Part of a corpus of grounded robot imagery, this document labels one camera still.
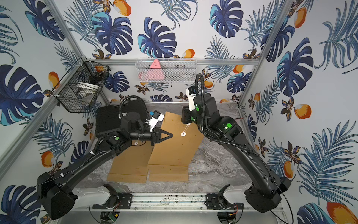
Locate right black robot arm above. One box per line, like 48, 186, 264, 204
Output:
182, 93, 291, 213

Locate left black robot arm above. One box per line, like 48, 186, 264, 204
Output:
37, 110, 173, 220

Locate black plastic tool case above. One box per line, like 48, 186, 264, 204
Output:
95, 99, 148, 139

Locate pink triangular object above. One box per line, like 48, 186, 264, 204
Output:
142, 59, 165, 81

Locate white items in black basket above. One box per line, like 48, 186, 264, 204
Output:
76, 82, 99, 99

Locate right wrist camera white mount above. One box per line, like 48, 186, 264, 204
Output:
186, 86, 196, 111

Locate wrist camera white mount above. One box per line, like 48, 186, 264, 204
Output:
148, 110, 165, 132
186, 86, 196, 111

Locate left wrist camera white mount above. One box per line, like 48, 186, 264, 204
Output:
148, 110, 165, 132

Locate white mesh wall basket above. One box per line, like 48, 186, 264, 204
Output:
135, 58, 197, 82

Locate black wire basket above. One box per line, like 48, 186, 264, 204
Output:
51, 58, 111, 113

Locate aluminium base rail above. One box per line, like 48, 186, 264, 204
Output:
54, 192, 284, 212

